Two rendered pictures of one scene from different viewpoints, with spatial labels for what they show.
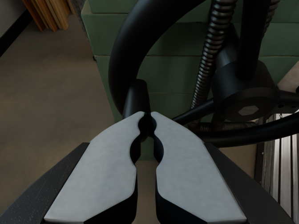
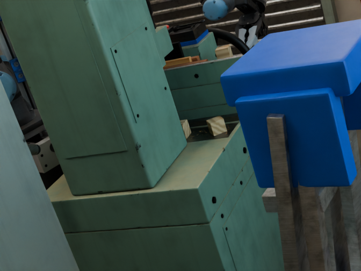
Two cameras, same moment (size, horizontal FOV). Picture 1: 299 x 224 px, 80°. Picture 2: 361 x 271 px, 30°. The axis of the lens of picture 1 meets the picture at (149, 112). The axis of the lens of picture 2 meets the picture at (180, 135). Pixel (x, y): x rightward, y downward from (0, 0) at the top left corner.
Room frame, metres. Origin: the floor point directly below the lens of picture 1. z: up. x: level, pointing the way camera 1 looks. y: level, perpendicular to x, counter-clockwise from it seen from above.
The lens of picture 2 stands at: (2.00, 0.72, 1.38)
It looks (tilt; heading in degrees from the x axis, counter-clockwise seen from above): 20 degrees down; 208
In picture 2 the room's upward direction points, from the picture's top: 18 degrees counter-clockwise
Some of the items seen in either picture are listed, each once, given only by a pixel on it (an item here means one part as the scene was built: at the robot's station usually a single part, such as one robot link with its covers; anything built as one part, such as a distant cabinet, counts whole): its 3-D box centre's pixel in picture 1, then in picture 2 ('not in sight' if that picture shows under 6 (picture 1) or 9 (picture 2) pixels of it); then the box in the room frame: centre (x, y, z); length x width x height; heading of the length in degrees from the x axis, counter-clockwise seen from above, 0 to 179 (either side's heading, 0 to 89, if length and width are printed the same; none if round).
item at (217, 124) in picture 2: not in sight; (216, 125); (0.59, 0.07, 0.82); 0.04 x 0.03 x 0.03; 129
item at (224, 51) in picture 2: not in sight; (224, 54); (0.33, 0.03, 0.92); 0.04 x 0.03 x 0.04; 97
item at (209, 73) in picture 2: not in sight; (156, 82); (0.50, -0.10, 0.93); 0.60 x 0.02 x 0.06; 90
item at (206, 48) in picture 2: not in sight; (188, 57); (0.27, -0.10, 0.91); 0.15 x 0.14 x 0.09; 90
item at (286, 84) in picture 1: (280, 88); not in sight; (0.32, -0.36, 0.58); 0.12 x 0.08 x 0.08; 0
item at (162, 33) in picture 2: not in sight; (149, 50); (0.49, -0.10, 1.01); 0.14 x 0.07 x 0.09; 0
